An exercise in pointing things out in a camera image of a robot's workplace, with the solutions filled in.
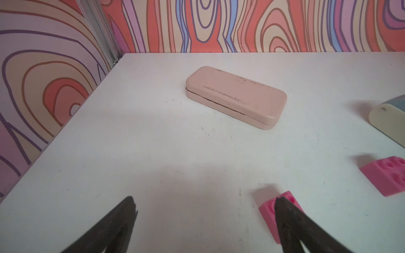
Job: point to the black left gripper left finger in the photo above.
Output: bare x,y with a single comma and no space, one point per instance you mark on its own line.
111,234

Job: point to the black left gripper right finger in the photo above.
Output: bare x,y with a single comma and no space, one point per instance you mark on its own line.
296,230

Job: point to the pink lego brick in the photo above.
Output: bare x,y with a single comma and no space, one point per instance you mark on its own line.
387,175
267,210

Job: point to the pink glasses case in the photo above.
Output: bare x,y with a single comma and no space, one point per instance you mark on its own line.
249,101

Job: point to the blue and cream stapler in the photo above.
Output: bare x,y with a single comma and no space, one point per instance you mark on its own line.
389,118

